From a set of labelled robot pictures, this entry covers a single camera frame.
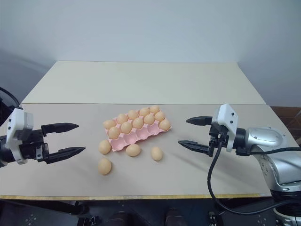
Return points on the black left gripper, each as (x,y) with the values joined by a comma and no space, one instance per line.
(33,143)

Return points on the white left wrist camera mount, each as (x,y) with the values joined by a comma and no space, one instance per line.
(17,124)

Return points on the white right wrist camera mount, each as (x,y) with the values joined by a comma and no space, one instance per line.
(227,117)

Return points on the tan egg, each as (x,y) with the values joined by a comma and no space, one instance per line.
(104,166)
(104,147)
(160,116)
(137,123)
(126,127)
(132,114)
(156,153)
(109,124)
(164,124)
(144,111)
(133,150)
(154,109)
(122,118)
(149,119)
(114,132)

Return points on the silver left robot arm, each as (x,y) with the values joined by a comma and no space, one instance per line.
(5,151)

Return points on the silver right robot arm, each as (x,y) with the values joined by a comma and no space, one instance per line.
(270,146)

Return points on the pink egg tray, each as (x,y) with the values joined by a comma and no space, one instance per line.
(131,139)

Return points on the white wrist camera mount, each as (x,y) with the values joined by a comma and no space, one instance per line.
(17,124)
(227,117)

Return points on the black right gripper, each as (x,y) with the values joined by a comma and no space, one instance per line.
(218,139)

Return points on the silver robot body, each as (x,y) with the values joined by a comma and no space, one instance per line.
(288,216)

